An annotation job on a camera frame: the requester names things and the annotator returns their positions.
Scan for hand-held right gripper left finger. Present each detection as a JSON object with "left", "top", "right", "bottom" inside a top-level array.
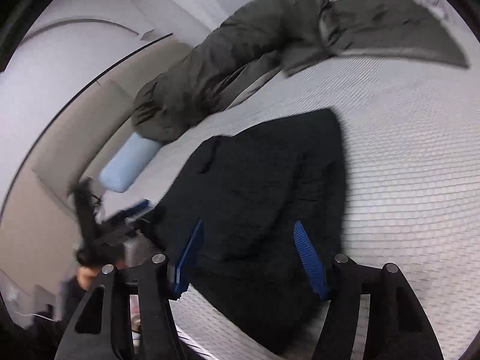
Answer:
[{"left": 54, "top": 219, "right": 204, "bottom": 360}]

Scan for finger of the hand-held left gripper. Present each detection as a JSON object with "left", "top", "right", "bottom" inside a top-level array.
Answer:
[
  {"left": 101, "top": 199, "right": 152, "bottom": 233},
  {"left": 73, "top": 178, "right": 98, "bottom": 250}
]

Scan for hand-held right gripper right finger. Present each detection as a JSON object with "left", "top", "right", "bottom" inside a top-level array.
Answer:
[{"left": 294, "top": 221, "right": 445, "bottom": 360}]

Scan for black pants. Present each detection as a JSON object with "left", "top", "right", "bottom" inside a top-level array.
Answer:
[{"left": 148, "top": 109, "right": 347, "bottom": 355}]

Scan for person's left hand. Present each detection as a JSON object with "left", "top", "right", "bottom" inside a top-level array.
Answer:
[{"left": 77, "top": 264, "right": 103, "bottom": 290}]

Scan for light blue pillow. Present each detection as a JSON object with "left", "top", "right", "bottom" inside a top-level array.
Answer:
[{"left": 99, "top": 133, "right": 160, "bottom": 194}]

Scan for white patterned bed mattress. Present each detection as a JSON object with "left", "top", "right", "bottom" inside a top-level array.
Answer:
[{"left": 94, "top": 56, "right": 480, "bottom": 360}]

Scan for grey garment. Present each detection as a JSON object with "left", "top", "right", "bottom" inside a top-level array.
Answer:
[{"left": 131, "top": 0, "right": 471, "bottom": 143}]

